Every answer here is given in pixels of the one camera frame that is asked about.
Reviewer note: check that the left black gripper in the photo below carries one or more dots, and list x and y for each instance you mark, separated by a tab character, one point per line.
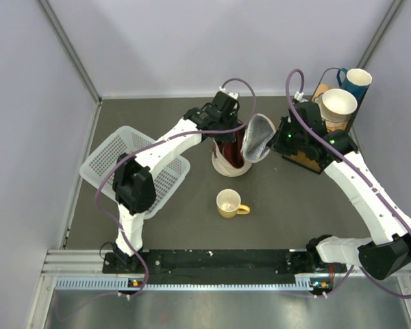
228	136

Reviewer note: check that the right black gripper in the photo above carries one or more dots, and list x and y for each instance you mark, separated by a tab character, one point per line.
284	123

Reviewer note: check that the cream round laundry bag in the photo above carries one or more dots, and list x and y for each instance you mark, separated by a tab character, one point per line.
258	132

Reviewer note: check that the dark red bra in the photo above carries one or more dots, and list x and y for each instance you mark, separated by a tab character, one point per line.
231	151

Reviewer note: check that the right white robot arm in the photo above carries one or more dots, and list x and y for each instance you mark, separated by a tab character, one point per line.
388	249

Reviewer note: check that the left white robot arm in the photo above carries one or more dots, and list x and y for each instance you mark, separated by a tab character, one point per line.
134	179

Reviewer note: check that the yellow ceramic mug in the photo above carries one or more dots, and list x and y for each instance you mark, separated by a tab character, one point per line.
228	203

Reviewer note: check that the white ceramic bowl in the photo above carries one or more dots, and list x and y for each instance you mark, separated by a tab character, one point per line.
337	105

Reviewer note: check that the white perforated plastic basket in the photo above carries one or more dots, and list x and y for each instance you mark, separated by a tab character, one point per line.
126	140

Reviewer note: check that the blue white mug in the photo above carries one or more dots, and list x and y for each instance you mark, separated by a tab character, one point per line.
355	81

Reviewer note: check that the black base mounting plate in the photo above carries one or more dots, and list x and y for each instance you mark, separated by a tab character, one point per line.
232	266

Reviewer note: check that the black wire wooden rack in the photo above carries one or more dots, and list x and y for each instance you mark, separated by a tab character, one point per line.
301	158

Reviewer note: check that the grey slotted cable duct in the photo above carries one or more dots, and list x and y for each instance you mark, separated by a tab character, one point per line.
128	284

